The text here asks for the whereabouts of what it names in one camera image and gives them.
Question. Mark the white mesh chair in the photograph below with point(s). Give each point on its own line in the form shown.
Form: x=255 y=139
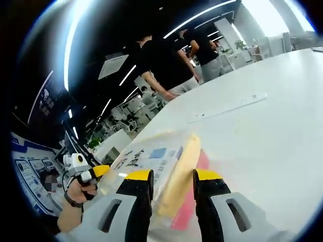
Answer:
x=257 y=50

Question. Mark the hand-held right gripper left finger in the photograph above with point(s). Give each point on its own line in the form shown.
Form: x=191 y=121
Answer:
x=118 y=219

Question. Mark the ceiling air vent panel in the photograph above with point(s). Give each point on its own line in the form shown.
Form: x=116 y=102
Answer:
x=113 y=66

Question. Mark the long curved ceiling light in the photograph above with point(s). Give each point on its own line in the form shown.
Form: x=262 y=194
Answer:
x=72 y=37

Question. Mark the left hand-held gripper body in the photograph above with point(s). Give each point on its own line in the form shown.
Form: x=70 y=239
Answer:
x=75 y=164

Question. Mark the dark wall screen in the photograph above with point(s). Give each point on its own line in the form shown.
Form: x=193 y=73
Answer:
x=46 y=98

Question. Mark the long clear strip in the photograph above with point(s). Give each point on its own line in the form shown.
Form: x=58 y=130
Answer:
x=227 y=108

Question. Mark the black wristband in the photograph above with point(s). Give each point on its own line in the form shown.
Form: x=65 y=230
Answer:
x=73 y=201

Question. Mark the white cabinet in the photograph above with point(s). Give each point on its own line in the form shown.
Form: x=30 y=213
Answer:
x=239 y=59

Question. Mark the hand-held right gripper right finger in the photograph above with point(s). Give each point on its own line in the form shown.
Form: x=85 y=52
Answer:
x=227 y=219

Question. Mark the red flat box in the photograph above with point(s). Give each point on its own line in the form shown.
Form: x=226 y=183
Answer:
x=186 y=214

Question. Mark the short ceiling light strip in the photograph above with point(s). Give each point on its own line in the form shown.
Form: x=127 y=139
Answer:
x=106 y=107
x=127 y=74

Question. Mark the small potted plant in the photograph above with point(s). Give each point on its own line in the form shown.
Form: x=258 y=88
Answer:
x=94 y=143

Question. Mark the white low desk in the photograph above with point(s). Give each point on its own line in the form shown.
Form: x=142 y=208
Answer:
x=113 y=143

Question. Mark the beige box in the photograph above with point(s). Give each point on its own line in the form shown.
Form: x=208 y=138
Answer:
x=181 y=164

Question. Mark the person's left hand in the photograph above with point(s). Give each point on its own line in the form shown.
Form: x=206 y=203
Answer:
x=78 y=192

